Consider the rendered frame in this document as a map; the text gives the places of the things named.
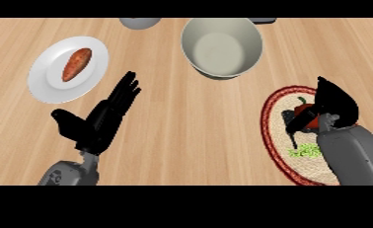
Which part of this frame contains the green leafy vegetable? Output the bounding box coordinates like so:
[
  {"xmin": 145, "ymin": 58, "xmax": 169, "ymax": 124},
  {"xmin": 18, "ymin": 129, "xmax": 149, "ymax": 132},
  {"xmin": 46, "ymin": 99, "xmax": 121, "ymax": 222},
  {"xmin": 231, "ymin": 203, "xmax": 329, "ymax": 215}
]
[{"xmin": 288, "ymin": 142, "xmax": 323, "ymax": 159}]

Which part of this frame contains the round woven red-rimmed placemat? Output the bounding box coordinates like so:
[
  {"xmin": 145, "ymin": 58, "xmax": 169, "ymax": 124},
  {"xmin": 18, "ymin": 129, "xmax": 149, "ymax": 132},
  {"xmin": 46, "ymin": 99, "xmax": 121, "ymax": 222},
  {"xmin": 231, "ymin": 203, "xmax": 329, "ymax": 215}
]
[{"xmin": 260, "ymin": 85, "xmax": 343, "ymax": 187}]

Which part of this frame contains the grey rounded object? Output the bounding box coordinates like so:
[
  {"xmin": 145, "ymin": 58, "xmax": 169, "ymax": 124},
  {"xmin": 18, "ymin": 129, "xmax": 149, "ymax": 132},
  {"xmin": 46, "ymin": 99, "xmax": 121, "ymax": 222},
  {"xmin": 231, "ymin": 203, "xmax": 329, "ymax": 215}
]
[{"xmin": 118, "ymin": 18, "xmax": 163, "ymax": 31}]

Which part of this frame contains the white round plate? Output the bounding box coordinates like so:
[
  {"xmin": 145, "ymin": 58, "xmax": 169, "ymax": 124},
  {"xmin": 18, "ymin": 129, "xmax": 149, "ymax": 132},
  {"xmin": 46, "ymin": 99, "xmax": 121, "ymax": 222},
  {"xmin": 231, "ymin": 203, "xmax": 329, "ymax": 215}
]
[{"xmin": 27, "ymin": 36, "xmax": 111, "ymax": 105}]

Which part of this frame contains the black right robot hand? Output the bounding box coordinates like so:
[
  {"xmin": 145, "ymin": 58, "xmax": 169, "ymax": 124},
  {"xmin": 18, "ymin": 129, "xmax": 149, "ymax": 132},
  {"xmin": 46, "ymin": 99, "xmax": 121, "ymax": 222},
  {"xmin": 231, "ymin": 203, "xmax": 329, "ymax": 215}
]
[{"xmin": 287, "ymin": 75, "xmax": 362, "ymax": 151}]

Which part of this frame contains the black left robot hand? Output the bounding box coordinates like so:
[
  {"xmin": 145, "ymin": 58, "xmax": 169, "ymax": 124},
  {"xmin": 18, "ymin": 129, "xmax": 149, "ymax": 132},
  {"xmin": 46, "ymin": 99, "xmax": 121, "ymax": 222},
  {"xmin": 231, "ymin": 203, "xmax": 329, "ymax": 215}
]
[{"xmin": 51, "ymin": 70, "xmax": 144, "ymax": 156}]

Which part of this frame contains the orange sweet potato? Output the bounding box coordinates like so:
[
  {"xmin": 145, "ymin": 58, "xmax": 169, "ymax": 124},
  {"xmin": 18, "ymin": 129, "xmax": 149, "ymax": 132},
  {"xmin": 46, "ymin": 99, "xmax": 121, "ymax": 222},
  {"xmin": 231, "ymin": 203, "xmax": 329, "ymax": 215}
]
[{"xmin": 62, "ymin": 47, "xmax": 93, "ymax": 83}]

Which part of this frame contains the dark grey flat object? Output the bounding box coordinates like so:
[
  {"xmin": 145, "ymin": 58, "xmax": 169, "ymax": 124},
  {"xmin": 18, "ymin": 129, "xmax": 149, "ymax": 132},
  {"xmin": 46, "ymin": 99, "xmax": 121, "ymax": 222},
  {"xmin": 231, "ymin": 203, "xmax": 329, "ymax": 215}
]
[{"xmin": 247, "ymin": 18, "xmax": 279, "ymax": 26}]

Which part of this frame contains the red bell pepper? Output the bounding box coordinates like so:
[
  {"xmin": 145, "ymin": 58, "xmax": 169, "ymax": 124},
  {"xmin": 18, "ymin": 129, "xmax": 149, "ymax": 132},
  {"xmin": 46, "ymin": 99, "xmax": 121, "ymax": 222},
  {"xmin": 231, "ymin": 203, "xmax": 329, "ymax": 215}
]
[{"xmin": 294, "ymin": 96, "xmax": 322, "ymax": 130}]

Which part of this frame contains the pale grey bowl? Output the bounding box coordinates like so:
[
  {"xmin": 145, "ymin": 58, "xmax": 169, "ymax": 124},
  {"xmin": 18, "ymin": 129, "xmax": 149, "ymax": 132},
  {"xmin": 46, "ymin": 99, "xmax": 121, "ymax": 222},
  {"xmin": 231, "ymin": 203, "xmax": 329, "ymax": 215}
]
[{"xmin": 182, "ymin": 18, "xmax": 264, "ymax": 81}]

